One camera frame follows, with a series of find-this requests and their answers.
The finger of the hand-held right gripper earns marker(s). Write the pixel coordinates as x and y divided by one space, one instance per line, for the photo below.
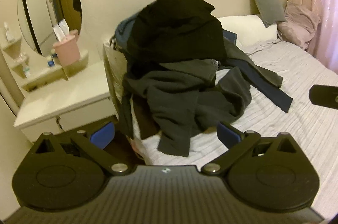
323 96

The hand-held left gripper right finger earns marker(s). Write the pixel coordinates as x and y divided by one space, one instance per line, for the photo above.
227 135

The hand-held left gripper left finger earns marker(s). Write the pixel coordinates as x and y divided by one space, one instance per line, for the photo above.
101 135

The black garment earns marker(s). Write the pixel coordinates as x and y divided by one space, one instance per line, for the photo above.
179 28

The navy garment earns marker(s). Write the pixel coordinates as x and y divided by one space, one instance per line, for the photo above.
274 97

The white dressing table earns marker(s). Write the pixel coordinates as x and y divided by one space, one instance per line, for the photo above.
66 97

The dark grey hoodie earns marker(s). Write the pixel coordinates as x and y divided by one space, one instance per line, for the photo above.
171 108

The white laundry basket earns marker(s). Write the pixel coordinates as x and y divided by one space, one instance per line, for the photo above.
116 68

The dark olive garment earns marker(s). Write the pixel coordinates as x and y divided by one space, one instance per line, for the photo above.
253 68

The crumpled pink blanket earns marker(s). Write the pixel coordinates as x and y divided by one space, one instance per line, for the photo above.
298 24

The pink tissue holder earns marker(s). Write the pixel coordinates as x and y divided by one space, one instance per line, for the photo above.
67 53

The small blue-capped bottle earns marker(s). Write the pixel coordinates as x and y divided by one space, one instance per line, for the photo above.
50 61
26 71

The pink curtain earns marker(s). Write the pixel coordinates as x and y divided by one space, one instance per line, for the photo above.
326 2

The white pillow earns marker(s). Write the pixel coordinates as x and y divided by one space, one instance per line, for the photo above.
248 28

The grey pillow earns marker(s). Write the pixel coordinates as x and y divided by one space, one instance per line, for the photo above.
268 3

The round wall mirror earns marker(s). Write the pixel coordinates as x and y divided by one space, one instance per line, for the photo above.
39 15

